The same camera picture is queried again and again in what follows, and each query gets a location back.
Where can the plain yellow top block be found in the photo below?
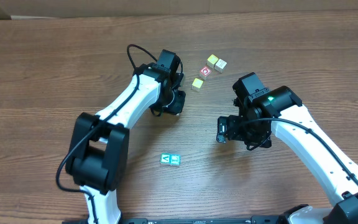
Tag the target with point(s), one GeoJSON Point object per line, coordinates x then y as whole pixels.
{"type": "Point", "coordinates": [197, 84]}

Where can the cyan E letter block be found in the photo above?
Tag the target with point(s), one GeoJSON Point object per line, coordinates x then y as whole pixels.
{"type": "Point", "coordinates": [175, 159]}

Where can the red circle letter block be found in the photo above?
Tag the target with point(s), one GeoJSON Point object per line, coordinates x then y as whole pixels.
{"type": "Point", "coordinates": [205, 72]}

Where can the green V letter block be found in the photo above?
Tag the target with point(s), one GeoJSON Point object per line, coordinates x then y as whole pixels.
{"type": "Point", "coordinates": [165, 158]}

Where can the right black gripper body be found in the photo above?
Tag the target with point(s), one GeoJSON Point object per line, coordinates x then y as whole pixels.
{"type": "Point", "coordinates": [230, 131]}

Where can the far yellow letter block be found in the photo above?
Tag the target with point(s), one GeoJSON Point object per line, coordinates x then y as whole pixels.
{"type": "Point", "coordinates": [212, 60]}

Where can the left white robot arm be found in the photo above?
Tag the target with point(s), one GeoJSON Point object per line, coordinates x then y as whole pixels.
{"type": "Point", "coordinates": [98, 151]}

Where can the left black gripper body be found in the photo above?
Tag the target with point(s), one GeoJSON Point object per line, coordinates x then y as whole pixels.
{"type": "Point", "coordinates": [177, 104]}

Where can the far white picture block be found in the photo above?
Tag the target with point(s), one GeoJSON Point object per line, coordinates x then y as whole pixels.
{"type": "Point", "coordinates": [220, 65]}

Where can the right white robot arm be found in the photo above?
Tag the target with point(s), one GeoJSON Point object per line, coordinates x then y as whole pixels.
{"type": "Point", "coordinates": [281, 113]}

